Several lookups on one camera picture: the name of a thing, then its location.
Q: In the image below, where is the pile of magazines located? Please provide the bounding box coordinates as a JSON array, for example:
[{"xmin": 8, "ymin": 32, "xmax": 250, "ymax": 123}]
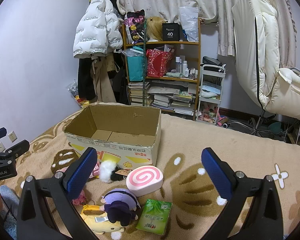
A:
[{"xmin": 145, "ymin": 79, "xmax": 197, "ymax": 117}]

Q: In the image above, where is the pink plush toy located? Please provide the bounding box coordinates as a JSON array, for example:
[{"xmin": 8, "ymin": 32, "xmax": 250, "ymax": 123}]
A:
[{"xmin": 72, "ymin": 161, "xmax": 100, "ymax": 206}]

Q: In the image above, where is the cream folded mattress chair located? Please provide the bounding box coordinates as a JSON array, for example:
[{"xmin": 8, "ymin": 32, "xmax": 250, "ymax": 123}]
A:
[{"xmin": 231, "ymin": 0, "xmax": 300, "ymax": 120}]

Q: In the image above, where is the blonde wig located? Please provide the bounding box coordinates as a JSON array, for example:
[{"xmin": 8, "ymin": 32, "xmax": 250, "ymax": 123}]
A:
[{"xmin": 146, "ymin": 16, "xmax": 166, "ymax": 42}]

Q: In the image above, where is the yellow plush toy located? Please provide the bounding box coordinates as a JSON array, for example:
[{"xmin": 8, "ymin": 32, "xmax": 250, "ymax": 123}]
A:
[{"xmin": 80, "ymin": 205, "xmax": 125, "ymax": 235}]

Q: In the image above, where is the black box number 40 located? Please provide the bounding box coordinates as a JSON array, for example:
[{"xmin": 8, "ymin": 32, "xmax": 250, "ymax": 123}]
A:
[{"xmin": 162, "ymin": 23, "xmax": 180, "ymax": 41}]

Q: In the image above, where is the purple haired plush doll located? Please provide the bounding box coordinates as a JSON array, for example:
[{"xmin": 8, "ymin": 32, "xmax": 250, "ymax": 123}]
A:
[{"xmin": 100, "ymin": 188, "xmax": 141, "ymax": 227}]

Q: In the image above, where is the beige hanging coat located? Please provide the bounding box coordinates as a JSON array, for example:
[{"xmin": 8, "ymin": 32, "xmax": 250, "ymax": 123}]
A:
[{"xmin": 91, "ymin": 53, "xmax": 117, "ymax": 102}]

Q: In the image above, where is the red gift bag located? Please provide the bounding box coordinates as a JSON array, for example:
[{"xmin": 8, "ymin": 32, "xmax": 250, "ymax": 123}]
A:
[{"xmin": 146, "ymin": 49, "xmax": 173, "ymax": 78}]

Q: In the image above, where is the anime print bag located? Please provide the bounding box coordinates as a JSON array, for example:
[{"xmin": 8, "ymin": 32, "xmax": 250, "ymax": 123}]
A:
[{"xmin": 125, "ymin": 9, "xmax": 146, "ymax": 44}]

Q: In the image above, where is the wall socket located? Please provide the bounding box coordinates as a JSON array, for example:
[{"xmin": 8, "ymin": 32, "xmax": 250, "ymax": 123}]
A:
[
  {"xmin": 8, "ymin": 131, "xmax": 18, "ymax": 142},
  {"xmin": 0, "ymin": 142, "xmax": 6, "ymax": 152}
]

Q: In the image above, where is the wooden bookshelf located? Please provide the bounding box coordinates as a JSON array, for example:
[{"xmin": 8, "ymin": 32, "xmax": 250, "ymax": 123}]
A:
[{"xmin": 122, "ymin": 20, "xmax": 200, "ymax": 120}]

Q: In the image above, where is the white puffer jacket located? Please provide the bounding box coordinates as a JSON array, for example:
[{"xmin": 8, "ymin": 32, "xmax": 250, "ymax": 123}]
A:
[{"xmin": 73, "ymin": 0, "xmax": 123, "ymax": 59}]

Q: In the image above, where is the teal gift bag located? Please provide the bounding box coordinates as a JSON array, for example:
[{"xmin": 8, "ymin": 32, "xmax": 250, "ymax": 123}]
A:
[{"xmin": 126, "ymin": 46, "xmax": 143, "ymax": 82}]

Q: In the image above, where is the plastic bag with toys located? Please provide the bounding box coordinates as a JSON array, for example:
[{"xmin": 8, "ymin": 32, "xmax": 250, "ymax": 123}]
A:
[{"xmin": 66, "ymin": 80, "xmax": 90, "ymax": 108}]

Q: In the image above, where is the stack of books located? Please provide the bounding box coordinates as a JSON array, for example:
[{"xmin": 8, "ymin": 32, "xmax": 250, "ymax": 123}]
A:
[{"xmin": 128, "ymin": 82, "xmax": 154, "ymax": 106}]

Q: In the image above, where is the white rolling cart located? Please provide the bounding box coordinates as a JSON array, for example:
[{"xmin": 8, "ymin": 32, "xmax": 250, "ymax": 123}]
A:
[{"xmin": 196, "ymin": 64, "xmax": 226, "ymax": 125}]

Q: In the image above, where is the white black fluffy pompom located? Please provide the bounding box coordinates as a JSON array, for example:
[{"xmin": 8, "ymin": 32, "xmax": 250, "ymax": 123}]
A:
[{"xmin": 98, "ymin": 160, "xmax": 126, "ymax": 183}]

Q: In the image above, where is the wall socket upper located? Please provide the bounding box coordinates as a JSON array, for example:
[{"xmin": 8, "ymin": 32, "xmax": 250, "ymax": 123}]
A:
[{"xmin": 8, "ymin": 131, "xmax": 18, "ymax": 142}]

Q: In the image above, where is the white plastic bag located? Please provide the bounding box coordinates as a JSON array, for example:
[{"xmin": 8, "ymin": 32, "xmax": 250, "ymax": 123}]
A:
[{"xmin": 178, "ymin": 7, "xmax": 199, "ymax": 42}]

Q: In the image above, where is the wall socket lower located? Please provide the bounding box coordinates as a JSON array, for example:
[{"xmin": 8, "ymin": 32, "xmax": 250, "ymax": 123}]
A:
[{"xmin": 0, "ymin": 142, "xmax": 6, "ymax": 152}]

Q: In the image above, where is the green tissue pack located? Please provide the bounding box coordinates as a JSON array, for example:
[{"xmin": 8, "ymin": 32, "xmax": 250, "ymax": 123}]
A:
[{"xmin": 136, "ymin": 199, "xmax": 172, "ymax": 235}]

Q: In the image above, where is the pink swirl roll cushion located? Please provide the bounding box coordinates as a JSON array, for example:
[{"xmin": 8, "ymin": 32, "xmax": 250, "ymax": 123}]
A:
[{"xmin": 126, "ymin": 165, "xmax": 164, "ymax": 197}]

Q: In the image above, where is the floral beige curtain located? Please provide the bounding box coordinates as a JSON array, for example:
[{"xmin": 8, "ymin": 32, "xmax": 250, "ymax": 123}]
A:
[{"xmin": 119, "ymin": 0, "xmax": 297, "ymax": 67}]

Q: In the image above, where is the open cardboard box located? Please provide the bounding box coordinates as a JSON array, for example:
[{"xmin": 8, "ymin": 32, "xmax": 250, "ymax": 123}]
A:
[{"xmin": 64, "ymin": 104, "xmax": 161, "ymax": 170}]

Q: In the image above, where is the beige patterned plush rug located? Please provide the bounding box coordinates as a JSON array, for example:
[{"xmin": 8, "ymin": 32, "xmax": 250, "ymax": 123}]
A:
[{"xmin": 0, "ymin": 103, "xmax": 300, "ymax": 239}]

